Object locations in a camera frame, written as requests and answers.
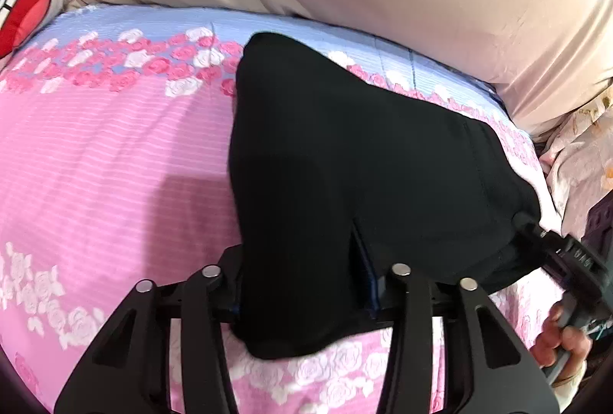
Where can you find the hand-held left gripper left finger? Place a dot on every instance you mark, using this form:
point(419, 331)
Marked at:
point(203, 304)

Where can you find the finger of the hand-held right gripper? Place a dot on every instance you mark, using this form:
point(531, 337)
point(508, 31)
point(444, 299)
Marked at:
point(536, 233)

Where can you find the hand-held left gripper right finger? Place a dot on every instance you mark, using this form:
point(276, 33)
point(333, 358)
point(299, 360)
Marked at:
point(371, 282)

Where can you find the black pants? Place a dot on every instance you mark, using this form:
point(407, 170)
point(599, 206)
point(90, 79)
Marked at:
point(364, 165)

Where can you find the person's right hand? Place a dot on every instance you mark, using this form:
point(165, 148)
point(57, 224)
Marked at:
point(558, 342)

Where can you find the pale floral cloth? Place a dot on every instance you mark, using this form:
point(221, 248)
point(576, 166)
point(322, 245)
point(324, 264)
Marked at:
point(582, 146)

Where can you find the pink floral bed sheet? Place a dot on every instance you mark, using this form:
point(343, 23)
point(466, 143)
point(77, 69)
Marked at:
point(115, 165)

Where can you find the cartoon face pillow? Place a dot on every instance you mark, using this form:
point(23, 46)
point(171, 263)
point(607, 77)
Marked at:
point(26, 2)

